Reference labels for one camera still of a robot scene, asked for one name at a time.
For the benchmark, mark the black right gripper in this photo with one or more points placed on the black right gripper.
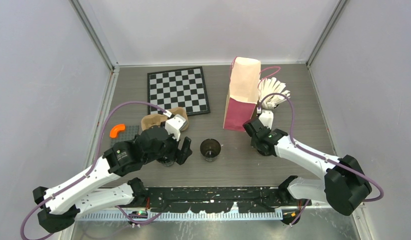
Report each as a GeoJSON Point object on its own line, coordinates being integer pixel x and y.
{"type": "Point", "coordinates": [253, 141]}

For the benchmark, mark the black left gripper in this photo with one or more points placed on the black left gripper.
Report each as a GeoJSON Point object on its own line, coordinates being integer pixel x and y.
{"type": "Point", "coordinates": [180, 155]}

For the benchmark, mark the black coffee cup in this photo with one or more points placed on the black coffee cup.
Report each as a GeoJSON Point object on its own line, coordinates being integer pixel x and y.
{"type": "Point", "coordinates": [210, 149]}
{"type": "Point", "coordinates": [165, 162]}

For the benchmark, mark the stack of black lids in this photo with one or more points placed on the stack of black lids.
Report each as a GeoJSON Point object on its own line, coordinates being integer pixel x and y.
{"type": "Point", "coordinates": [265, 151]}

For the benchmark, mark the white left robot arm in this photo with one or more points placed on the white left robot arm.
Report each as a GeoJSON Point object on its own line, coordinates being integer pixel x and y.
{"type": "Point", "coordinates": [61, 205]}

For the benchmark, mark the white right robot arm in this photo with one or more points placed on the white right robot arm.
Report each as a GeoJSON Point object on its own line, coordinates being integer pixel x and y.
{"type": "Point", "coordinates": [340, 182]}

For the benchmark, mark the pink paper bag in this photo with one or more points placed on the pink paper bag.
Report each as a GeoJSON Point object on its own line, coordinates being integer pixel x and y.
{"type": "Point", "coordinates": [243, 93]}

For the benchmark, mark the brown cardboard cup carrier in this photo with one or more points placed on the brown cardboard cup carrier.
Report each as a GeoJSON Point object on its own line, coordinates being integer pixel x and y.
{"type": "Point", "coordinates": [156, 119]}

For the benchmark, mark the cup of white paper straws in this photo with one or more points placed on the cup of white paper straws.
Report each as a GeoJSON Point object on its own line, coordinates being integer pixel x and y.
{"type": "Point", "coordinates": [271, 93]}

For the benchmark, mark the grey building baseplate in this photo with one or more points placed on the grey building baseplate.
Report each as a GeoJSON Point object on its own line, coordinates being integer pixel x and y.
{"type": "Point", "coordinates": [127, 135]}

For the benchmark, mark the black white chessboard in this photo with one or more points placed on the black white chessboard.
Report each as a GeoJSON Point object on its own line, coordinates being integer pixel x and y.
{"type": "Point", "coordinates": [185, 88]}

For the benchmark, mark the orange curved block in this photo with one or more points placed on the orange curved block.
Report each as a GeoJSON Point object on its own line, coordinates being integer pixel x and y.
{"type": "Point", "coordinates": [116, 130]}

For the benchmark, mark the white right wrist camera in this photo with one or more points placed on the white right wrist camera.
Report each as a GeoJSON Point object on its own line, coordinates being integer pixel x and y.
{"type": "Point", "coordinates": [266, 116]}

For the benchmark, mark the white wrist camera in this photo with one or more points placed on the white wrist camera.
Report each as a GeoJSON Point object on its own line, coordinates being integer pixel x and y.
{"type": "Point", "coordinates": [174, 126]}
{"type": "Point", "coordinates": [266, 116]}

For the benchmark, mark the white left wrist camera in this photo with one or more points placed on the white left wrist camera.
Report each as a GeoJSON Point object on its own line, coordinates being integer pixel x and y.
{"type": "Point", "coordinates": [174, 126]}

